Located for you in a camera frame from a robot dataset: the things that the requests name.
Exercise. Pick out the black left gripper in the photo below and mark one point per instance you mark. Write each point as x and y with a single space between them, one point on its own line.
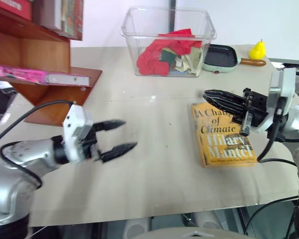
96 147

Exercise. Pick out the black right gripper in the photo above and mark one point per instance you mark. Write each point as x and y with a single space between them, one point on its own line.
257 107

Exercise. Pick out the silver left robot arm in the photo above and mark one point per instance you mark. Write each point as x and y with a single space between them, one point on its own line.
20 154

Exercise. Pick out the yellow paperback book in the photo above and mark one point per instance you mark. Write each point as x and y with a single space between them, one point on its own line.
224 147

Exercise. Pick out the pink book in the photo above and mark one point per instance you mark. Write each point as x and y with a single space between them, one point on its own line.
27 74

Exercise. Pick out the wooden bookshelf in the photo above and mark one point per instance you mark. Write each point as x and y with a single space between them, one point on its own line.
40 52

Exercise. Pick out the colourful upright book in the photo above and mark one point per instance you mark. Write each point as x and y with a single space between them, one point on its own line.
73 17

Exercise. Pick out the grey upright book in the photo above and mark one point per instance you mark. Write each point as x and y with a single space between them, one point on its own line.
48 13

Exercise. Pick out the red book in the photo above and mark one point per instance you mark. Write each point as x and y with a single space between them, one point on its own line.
12 7

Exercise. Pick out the mint green electric skillet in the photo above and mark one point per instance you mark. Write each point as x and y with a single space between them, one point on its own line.
219 58

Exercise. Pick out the cream cloth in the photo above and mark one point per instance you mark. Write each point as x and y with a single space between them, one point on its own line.
192 61

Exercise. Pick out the yellow toy pear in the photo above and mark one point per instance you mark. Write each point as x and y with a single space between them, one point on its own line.
257 51

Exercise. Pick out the grey side table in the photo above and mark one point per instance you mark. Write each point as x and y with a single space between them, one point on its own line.
289 63

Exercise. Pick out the dark green cloth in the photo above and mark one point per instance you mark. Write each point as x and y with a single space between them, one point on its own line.
168 55

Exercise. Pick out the red and coloured cloths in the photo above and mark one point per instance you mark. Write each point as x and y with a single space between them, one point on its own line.
154 62

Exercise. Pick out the dark vertical pole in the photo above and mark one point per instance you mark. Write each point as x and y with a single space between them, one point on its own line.
173 15

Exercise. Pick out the clear plastic bin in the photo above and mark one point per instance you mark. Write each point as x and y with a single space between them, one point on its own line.
139 37

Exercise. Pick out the black bulky object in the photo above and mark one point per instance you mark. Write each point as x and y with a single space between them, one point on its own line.
0 99

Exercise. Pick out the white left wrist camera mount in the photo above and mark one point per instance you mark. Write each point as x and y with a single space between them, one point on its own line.
76 124

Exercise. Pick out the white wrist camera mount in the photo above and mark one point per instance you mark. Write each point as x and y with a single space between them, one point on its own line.
76 124
285 87

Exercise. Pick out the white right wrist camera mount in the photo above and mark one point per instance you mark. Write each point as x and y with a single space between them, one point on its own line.
285 87

